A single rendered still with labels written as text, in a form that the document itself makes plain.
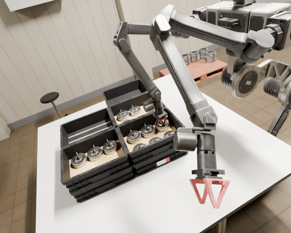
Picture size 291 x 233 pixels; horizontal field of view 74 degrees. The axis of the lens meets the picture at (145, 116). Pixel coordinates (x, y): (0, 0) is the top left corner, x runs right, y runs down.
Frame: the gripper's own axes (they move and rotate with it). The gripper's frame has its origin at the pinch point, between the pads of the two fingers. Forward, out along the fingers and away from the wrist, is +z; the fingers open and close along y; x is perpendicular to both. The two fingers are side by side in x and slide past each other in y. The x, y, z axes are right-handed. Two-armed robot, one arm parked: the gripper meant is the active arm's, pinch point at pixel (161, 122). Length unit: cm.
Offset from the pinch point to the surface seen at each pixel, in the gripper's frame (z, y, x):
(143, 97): -1.7, -36.0, 4.9
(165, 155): 9.1, 19.9, -11.5
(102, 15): -38, -251, 50
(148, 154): 1.4, 19.2, -21.8
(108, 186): 13, 16, -52
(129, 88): 2, -66, 3
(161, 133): 4.5, 5.5, -4.4
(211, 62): 80, -166, 202
